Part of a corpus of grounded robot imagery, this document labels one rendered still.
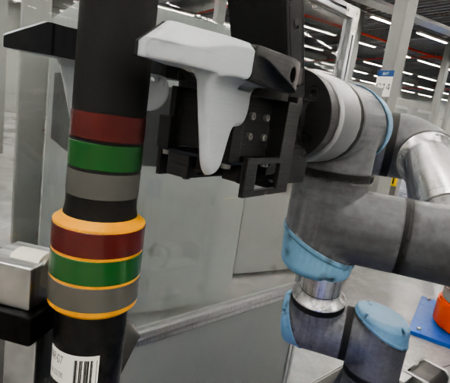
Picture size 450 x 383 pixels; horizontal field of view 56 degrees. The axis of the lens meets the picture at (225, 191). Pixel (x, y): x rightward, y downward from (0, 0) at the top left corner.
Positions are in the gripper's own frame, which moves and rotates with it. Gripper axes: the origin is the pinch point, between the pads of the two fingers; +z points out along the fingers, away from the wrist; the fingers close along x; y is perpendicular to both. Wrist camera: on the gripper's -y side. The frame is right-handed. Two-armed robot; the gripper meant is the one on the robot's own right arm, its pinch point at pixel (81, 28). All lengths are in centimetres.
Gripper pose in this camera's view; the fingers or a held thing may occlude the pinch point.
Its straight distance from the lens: 19.6
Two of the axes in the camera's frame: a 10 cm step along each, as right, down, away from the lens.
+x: -7.9, -2.3, 5.7
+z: -6.0, 0.7, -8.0
